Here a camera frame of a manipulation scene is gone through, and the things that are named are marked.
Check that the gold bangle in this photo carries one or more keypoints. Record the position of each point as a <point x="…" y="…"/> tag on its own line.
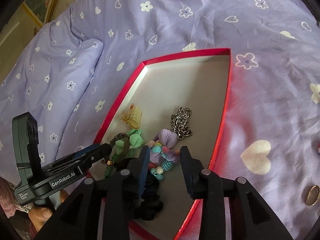
<point x="312" y="195"/>

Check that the purple scrunchie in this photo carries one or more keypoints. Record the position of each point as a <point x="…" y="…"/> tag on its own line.
<point x="166" y="136"/>

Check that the purple flower print pillow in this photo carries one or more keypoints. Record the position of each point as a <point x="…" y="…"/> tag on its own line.
<point x="50" y="92"/>

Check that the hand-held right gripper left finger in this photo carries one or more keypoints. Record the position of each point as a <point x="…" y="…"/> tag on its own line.
<point x="145" y="166"/>

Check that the purple bow hair clip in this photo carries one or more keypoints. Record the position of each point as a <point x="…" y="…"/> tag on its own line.
<point x="173" y="156"/>

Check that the gold framed headboard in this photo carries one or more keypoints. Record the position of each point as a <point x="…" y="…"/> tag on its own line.
<point x="37" y="7"/>

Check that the black scrunchie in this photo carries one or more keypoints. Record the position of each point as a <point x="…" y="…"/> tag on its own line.
<point x="150" y="205"/>

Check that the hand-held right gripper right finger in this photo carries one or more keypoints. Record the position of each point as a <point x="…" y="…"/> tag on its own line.
<point x="187" y="172"/>

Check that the pink patterned cloth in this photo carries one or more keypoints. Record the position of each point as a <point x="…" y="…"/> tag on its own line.
<point x="7" y="197"/>

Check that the yellow hair clip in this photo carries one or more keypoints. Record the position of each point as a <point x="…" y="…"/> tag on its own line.
<point x="132" y="117"/>

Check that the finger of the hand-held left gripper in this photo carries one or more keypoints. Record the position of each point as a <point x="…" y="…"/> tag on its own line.
<point x="86" y="151"/>
<point x="100" y="153"/>

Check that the red cardboard box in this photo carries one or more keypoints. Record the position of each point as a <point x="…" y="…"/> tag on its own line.
<point x="195" y="92"/>

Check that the person's left hand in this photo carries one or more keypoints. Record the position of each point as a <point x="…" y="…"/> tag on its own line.
<point x="40" y="217"/>

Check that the purple flower print blanket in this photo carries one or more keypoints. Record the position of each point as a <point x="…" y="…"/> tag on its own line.
<point x="262" y="105"/>

